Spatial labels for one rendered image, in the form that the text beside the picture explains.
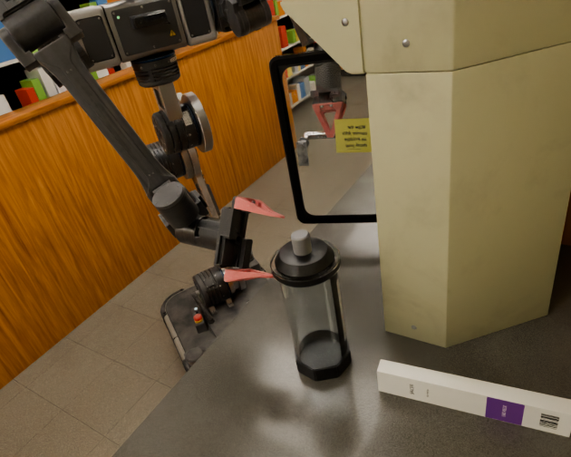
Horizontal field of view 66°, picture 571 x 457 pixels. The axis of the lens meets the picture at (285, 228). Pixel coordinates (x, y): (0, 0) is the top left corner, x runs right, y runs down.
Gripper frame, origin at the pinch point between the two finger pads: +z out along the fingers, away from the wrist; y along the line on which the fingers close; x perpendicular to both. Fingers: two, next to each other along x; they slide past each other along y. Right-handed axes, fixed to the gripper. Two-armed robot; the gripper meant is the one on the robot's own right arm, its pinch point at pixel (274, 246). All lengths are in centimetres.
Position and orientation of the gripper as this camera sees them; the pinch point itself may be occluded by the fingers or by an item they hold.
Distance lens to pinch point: 71.7
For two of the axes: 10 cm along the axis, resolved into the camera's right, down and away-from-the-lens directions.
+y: 1.5, -9.9, -0.4
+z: 8.4, 1.5, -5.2
